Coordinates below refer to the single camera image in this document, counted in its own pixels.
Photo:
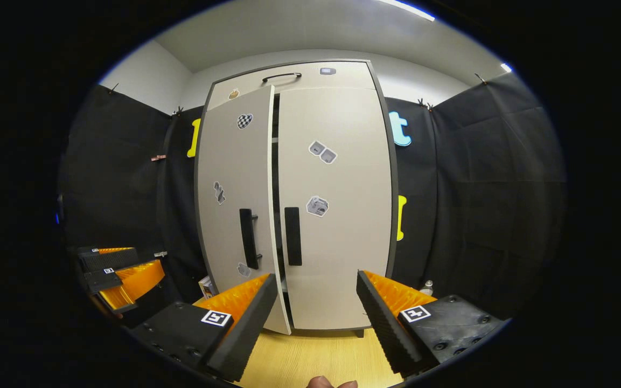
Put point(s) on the black backdrop cloth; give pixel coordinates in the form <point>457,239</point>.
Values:
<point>477,205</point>

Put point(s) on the small printed box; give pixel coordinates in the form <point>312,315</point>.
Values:
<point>206,286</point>

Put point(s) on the small clear bottle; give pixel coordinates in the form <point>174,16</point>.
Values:
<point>427,289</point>

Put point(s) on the white cabinet drawer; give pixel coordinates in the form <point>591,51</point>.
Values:
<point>299,94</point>

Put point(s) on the white shoe cabinet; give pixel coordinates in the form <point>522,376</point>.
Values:
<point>342,302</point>

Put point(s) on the white shoe cabinet door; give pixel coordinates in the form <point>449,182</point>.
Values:
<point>229,237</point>
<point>342,253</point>

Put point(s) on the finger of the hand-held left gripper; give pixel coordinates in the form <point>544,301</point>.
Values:
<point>103,280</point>
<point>111,260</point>

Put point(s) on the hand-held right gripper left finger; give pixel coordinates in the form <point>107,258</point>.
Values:
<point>251,328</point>

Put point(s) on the white ceiling light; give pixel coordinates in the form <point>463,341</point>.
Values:
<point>506,67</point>

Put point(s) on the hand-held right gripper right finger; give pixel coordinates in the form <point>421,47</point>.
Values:
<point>380,328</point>

